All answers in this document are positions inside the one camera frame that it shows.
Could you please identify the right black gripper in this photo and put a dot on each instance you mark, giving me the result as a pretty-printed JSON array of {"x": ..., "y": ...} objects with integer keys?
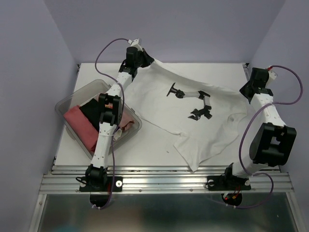
[{"x": 242, "y": 90}]

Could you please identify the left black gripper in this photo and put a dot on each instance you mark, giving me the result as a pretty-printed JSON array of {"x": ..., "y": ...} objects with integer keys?
[{"x": 147, "y": 59}]

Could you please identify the white printed t-shirt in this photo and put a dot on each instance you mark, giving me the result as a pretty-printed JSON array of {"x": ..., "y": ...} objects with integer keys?
[{"x": 205, "y": 117}]

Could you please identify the clear plastic storage bin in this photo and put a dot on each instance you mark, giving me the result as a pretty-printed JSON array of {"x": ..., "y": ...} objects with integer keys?
[{"x": 83, "y": 96}]

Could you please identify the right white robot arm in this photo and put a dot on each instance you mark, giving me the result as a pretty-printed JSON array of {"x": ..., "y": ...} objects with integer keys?
[{"x": 274, "y": 140}]

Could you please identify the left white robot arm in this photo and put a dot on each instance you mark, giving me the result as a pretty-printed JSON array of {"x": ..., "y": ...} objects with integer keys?
[{"x": 111, "y": 106}]

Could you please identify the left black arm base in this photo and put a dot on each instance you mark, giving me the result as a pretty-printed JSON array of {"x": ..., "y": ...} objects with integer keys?
[{"x": 97, "y": 180}]

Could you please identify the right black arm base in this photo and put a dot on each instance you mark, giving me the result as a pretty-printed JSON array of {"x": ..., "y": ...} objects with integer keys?
[{"x": 227, "y": 181}]

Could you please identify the rolled pink printed t-shirt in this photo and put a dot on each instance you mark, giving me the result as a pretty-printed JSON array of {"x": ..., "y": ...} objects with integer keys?
[{"x": 127, "y": 121}]

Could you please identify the rolled black t-shirt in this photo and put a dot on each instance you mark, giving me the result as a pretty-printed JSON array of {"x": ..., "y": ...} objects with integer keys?
[{"x": 91, "y": 112}]

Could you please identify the rolled white t-shirt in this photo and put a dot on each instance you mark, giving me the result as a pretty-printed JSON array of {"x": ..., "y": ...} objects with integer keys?
[{"x": 117, "y": 135}]

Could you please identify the rolled red t-shirt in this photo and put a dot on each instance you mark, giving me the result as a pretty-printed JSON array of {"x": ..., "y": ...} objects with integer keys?
[{"x": 82, "y": 127}]

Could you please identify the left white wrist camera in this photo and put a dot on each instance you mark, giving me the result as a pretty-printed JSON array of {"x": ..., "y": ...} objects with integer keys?
[{"x": 135, "y": 43}]

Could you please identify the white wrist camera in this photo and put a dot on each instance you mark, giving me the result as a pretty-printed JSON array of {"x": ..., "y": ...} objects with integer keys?
[
  {"x": 135, "y": 43},
  {"x": 272, "y": 74}
]

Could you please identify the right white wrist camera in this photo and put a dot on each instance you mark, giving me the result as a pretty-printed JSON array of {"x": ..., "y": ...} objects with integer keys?
[{"x": 272, "y": 74}]

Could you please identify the aluminium mounting rail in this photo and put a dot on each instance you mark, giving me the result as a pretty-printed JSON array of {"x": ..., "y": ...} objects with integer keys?
[{"x": 161, "y": 179}]

